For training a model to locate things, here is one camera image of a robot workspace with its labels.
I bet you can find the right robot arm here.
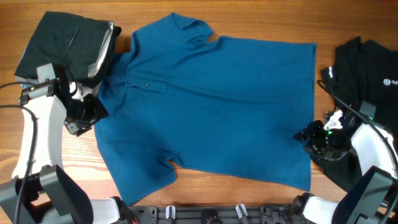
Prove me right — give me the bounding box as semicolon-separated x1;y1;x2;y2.
287;101;397;223

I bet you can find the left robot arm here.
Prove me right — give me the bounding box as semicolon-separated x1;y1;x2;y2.
1;63;135;223

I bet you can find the folded dark green garment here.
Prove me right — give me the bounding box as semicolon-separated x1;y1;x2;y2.
15;11;121;88

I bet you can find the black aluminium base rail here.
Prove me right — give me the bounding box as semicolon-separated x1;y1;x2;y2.
129;204;303;224

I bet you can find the black polo shirt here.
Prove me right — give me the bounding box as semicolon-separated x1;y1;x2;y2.
315;37;397;192

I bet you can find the blue polo shirt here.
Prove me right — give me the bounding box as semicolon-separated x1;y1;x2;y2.
95;13;317;204

